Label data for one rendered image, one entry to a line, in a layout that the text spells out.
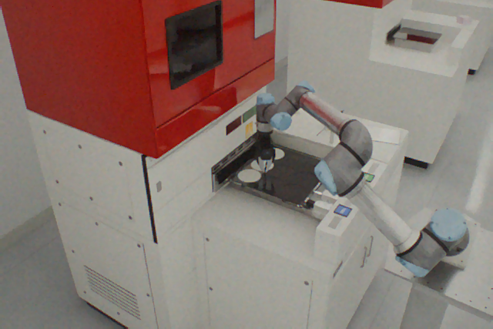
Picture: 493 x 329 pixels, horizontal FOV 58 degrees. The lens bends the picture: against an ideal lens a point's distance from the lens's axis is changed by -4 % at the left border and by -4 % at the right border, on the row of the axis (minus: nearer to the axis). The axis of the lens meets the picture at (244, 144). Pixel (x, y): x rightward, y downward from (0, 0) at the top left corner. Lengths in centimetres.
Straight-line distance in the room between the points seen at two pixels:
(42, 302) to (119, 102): 162
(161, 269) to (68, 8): 105
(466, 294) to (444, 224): 28
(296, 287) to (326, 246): 23
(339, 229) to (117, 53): 96
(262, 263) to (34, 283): 161
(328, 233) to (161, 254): 66
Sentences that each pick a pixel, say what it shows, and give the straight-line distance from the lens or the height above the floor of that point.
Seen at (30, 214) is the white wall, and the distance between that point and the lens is 338.
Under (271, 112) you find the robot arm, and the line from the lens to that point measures 183.
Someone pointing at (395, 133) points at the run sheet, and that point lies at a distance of 234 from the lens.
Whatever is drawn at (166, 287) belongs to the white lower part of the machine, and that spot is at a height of 57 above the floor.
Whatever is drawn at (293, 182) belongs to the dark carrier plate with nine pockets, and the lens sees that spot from 202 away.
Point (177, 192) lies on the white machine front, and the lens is 183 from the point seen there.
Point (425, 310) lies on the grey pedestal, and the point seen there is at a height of 55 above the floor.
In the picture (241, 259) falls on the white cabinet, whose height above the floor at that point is 71.
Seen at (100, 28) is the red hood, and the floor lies 165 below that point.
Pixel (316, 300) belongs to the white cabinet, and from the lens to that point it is 185.
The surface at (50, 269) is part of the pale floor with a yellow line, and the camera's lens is 311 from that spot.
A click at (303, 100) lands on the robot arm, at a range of 179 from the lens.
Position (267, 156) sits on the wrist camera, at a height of 104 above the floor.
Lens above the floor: 206
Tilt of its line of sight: 31 degrees down
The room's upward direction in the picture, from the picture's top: straight up
